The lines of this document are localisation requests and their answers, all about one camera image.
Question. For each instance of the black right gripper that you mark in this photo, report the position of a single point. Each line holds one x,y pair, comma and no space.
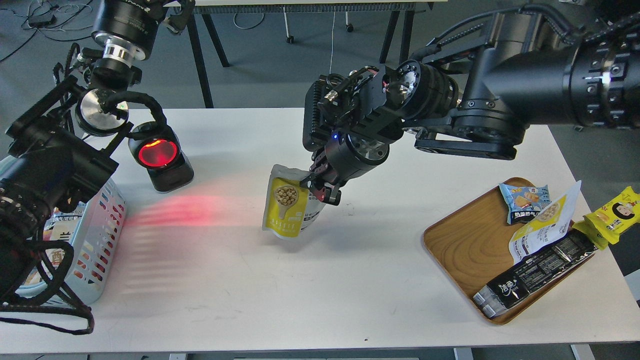
349,123

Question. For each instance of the yellow white snack pouch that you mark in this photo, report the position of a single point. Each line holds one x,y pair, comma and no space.
290,207

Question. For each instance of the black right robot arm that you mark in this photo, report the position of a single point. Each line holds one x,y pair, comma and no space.
473,91

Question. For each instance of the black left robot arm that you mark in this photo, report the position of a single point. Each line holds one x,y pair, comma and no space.
61,155

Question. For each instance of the blue biscuit snack packet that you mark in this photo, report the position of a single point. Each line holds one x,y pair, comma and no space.
524,203

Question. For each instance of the yellow white snack bag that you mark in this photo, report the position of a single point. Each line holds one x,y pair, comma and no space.
547,227

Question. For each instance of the light blue plastic basket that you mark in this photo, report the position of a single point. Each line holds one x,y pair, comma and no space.
97,240

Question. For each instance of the black long snack package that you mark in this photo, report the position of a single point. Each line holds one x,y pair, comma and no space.
518,283

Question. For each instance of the snack packets inside basket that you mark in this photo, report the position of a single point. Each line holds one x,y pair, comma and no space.
61,226

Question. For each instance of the yellow cartoon face snack packet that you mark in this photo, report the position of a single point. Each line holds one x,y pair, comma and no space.
605,225

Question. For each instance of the wooden tray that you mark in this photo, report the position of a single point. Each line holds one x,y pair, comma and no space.
471,246

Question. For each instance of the black barcode scanner red window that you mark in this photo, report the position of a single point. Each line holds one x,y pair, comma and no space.
156,147

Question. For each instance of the background table with black legs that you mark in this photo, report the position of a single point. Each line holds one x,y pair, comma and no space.
269,60

